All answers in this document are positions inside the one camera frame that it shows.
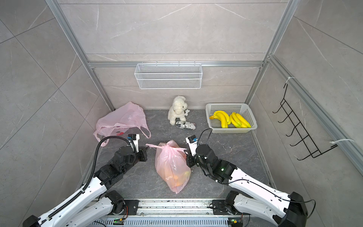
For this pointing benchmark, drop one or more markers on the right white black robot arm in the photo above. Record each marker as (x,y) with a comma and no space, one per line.
(249,195)

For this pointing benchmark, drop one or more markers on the yellow-green banana bunch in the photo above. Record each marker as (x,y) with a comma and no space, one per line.
(238,121)
(223,117)

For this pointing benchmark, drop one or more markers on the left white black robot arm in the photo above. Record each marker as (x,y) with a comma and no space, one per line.
(93,200)

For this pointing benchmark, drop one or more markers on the yellow-green banana bunch left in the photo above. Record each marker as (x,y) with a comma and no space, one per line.
(223,117)

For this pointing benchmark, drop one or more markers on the black wire hook rack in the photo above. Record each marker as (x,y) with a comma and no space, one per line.
(298,128)

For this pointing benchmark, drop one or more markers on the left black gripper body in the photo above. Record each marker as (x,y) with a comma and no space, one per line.
(140,154)

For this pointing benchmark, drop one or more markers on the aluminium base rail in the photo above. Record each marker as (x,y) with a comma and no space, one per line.
(194,212)

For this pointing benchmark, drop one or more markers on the yellow-green banana bunch right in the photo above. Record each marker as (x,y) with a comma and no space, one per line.
(238,121)

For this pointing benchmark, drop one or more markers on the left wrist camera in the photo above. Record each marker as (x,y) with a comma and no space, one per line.
(134,140)

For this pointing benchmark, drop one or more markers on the white plush toy dog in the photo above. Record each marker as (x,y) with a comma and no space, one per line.
(178,110)

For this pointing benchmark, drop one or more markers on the pink plastic bag with print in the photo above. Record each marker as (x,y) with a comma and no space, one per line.
(170,164)

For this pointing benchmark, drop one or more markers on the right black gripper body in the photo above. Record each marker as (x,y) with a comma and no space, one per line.
(192,160)

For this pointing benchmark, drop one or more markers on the plain pink plastic bag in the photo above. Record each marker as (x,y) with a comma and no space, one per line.
(119,121)

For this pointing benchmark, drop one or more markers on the white plastic basket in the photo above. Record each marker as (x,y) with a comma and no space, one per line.
(241,108)

